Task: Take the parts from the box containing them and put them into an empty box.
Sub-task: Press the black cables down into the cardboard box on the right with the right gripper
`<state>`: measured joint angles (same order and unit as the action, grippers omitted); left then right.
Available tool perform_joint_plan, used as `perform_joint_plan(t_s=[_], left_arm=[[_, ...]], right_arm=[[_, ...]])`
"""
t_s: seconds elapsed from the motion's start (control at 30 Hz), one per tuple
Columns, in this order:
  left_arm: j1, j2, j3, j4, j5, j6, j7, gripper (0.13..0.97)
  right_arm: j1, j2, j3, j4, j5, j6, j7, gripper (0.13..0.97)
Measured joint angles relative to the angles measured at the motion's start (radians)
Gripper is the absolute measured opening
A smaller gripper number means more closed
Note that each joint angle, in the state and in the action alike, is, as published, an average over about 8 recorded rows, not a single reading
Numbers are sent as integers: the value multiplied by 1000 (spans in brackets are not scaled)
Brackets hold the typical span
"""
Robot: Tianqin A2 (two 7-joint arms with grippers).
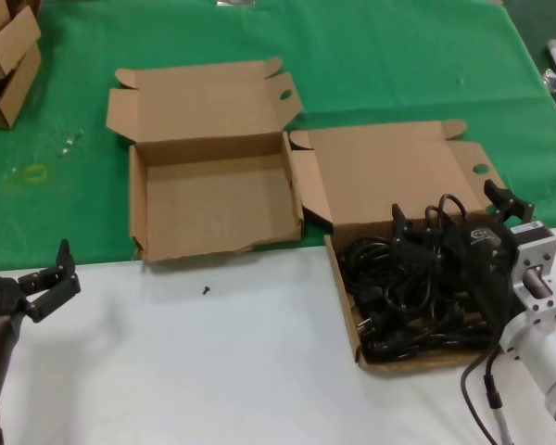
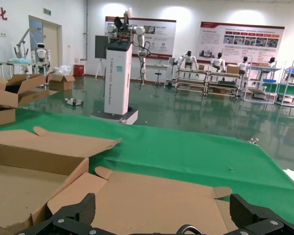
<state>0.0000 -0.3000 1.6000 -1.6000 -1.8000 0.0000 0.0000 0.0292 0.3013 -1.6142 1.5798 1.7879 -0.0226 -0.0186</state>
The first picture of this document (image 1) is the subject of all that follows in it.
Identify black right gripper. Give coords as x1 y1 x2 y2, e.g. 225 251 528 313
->
391 179 535 337

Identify open brown cardboard box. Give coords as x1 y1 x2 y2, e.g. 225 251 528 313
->
288 118 509 372

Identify long open cardboard box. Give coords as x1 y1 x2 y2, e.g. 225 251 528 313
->
0 44 44 130

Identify clear plastic scraps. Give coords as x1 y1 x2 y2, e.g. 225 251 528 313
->
57 129 85 157

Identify green table cloth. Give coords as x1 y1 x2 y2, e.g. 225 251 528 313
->
0 0 556 273

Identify yellow square ring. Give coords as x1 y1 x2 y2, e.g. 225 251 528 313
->
22 164 48 184

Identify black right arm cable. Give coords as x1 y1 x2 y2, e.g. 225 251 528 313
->
460 346 500 445

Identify cardboard box with torn wall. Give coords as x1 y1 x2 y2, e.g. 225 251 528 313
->
105 57 306 264

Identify grey cable with black connector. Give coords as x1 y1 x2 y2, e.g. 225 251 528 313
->
484 374 513 445

